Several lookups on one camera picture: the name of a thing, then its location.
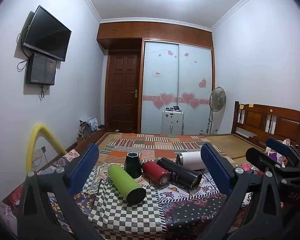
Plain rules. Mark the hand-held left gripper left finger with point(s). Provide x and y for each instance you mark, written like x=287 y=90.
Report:
x=86 y=163

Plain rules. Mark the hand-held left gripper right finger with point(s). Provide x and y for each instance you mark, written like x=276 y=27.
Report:
x=215 y=170

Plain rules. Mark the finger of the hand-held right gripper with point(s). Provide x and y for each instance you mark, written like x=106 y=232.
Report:
x=260 y=158
x=277 y=145

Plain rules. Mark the white cup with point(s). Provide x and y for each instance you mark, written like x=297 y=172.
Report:
x=192 y=160

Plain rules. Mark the black cup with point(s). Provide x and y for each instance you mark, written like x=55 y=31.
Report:
x=180 y=173

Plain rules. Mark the dark green hexagonal cup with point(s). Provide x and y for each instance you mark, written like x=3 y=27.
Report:
x=133 y=166

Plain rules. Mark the red cup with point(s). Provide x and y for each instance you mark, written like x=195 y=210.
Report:
x=153 y=171

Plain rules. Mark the bamboo bed mat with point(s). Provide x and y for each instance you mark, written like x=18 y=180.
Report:
x=227 y=140

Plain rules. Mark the patchwork checkered cloth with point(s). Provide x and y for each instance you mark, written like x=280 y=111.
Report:
x=255 y=120

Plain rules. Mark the pile of clothes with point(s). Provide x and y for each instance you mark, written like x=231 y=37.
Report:
x=90 y=125

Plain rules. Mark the yellow foam tube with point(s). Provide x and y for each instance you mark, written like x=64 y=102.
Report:
x=31 y=145

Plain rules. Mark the patchwork quilt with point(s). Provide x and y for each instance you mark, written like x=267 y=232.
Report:
x=160 y=145

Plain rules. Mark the standing fan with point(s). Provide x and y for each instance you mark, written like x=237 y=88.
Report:
x=218 y=97

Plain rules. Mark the wooden door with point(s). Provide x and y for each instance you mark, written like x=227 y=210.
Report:
x=122 y=92

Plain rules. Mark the pink heart stickers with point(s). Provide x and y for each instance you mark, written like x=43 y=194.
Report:
x=165 y=97

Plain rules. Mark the pink cloth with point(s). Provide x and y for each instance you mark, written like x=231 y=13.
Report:
x=5 y=217

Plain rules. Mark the frosted sliding-door wardrobe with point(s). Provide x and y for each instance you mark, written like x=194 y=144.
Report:
x=165 y=80

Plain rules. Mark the wooden overhead cabinet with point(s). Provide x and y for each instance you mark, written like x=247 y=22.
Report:
x=152 y=32

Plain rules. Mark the wall socket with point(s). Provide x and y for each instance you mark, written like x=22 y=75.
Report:
x=40 y=150

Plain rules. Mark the small wall-mounted monitor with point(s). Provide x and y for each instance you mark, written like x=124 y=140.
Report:
x=41 y=68

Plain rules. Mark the wall-mounted black television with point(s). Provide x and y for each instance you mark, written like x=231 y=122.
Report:
x=47 y=33

